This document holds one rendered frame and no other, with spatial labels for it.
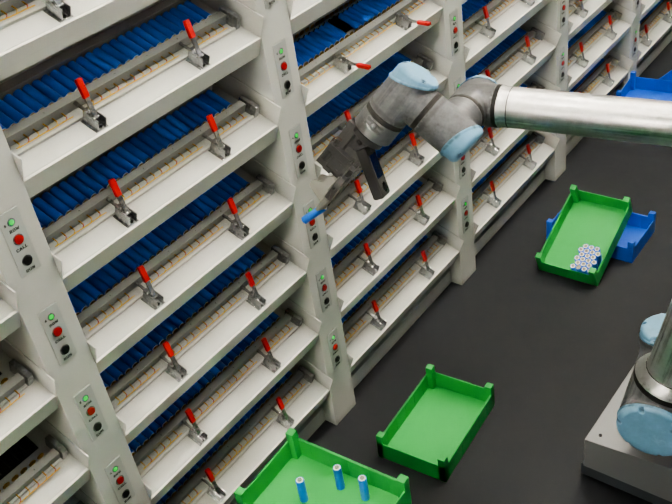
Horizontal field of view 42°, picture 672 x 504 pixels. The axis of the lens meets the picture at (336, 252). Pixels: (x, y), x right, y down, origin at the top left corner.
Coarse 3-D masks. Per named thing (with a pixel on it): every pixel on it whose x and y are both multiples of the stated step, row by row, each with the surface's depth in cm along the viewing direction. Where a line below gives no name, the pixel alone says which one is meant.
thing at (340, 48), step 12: (408, 0) 229; (396, 12) 225; (372, 24) 219; (384, 24) 222; (360, 36) 215; (336, 48) 209; (348, 48) 213; (324, 60) 206; (300, 72) 201; (312, 72) 204; (324, 72) 205
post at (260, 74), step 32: (256, 0) 176; (288, 32) 186; (256, 64) 185; (288, 96) 192; (288, 128) 194; (256, 160) 203; (288, 160) 197; (288, 224) 209; (320, 224) 214; (320, 256) 218; (320, 320) 225; (320, 352) 231; (352, 384) 247
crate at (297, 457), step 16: (288, 432) 192; (288, 448) 194; (304, 448) 194; (320, 448) 190; (272, 464) 190; (288, 464) 194; (304, 464) 194; (320, 464) 193; (352, 464) 186; (256, 480) 186; (272, 480) 191; (288, 480) 191; (304, 480) 190; (320, 480) 190; (352, 480) 188; (368, 480) 186; (384, 480) 183; (400, 480) 177; (240, 496) 180; (256, 496) 188; (272, 496) 188; (288, 496) 187; (320, 496) 186; (336, 496) 186; (352, 496) 185; (384, 496) 184; (400, 496) 177
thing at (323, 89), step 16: (432, 0) 235; (416, 16) 229; (432, 16) 231; (384, 32) 222; (400, 32) 223; (416, 32) 228; (368, 48) 216; (384, 48) 217; (400, 48) 225; (368, 64) 214; (320, 80) 204; (336, 80) 205; (352, 80) 211; (304, 96) 196; (320, 96) 201
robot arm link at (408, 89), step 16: (400, 64) 174; (416, 64) 177; (400, 80) 172; (416, 80) 171; (432, 80) 175; (384, 96) 175; (400, 96) 173; (416, 96) 173; (432, 96) 173; (384, 112) 175; (400, 112) 175; (416, 112) 173; (400, 128) 179
